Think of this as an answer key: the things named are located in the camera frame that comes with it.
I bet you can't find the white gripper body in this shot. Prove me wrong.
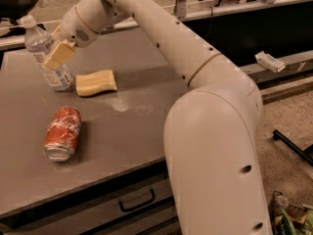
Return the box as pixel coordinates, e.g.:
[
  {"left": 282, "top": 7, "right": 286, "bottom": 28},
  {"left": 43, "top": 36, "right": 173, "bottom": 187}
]
[{"left": 60, "top": 7, "right": 99, "bottom": 48}]

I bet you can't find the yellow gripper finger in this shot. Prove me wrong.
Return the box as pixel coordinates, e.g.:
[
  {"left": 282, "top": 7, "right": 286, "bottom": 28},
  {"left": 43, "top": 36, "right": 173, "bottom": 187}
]
[
  {"left": 44, "top": 39, "right": 75, "bottom": 70},
  {"left": 52, "top": 25, "right": 65, "bottom": 42}
]

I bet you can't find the clear plastic water bottle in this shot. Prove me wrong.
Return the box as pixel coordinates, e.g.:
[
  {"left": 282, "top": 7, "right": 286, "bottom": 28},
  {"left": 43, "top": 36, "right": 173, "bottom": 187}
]
[{"left": 21, "top": 16, "right": 73, "bottom": 92}]

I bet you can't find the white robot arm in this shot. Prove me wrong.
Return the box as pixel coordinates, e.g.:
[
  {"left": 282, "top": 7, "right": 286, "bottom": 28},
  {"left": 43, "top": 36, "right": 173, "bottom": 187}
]
[{"left": 48, "top": 0, "right": 272, "bottom": 235}]

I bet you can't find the red coke can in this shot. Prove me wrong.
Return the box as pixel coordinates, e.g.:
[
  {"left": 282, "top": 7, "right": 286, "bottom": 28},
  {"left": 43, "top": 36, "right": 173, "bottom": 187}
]
[{"left": 43, "top": 106, "right": 81, "bottom": 162}]

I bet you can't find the yellow sponge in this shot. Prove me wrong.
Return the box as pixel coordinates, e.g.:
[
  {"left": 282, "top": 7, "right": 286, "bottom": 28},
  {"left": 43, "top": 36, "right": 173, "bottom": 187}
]
[{"left": 76, "top": 70, "right": 117, "bottom": 97}]

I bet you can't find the black office chair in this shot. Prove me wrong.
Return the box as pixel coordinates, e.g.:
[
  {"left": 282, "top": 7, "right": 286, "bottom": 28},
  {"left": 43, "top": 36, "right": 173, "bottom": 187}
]
[{"left": 0, "top": 0, "right": 39, "bottom": 38}]

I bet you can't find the white packet on ledge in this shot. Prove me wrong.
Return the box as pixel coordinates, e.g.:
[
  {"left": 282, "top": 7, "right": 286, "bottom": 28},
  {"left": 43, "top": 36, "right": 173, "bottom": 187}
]
[{"left": 255, "top": 51, "right": 286, "bottom": 72}]

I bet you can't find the black stand leg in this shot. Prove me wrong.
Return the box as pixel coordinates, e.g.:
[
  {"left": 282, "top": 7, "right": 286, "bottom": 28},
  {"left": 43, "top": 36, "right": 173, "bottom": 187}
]
[{"left": 273, "top": 129, "right": 313, "bottom": 166}]

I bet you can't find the black cable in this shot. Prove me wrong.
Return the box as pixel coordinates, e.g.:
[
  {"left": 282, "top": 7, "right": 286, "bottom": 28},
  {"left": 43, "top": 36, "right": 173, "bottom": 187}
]
[{"left": 204, "top": 6, "right": 215, "bottom": 41}]

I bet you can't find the grey drawer with black handle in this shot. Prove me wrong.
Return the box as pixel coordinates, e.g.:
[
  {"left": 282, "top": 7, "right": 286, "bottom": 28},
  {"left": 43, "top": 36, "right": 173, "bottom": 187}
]
[{"left": 1, "top": 172, "right": 176, "bottom": 235}]

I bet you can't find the wire basket with green bags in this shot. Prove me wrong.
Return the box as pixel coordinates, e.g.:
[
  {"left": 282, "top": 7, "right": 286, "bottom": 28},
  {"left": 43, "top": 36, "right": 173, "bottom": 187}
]
[{"left": 268, "top": 191, "right": 313, "bottom": 235}]

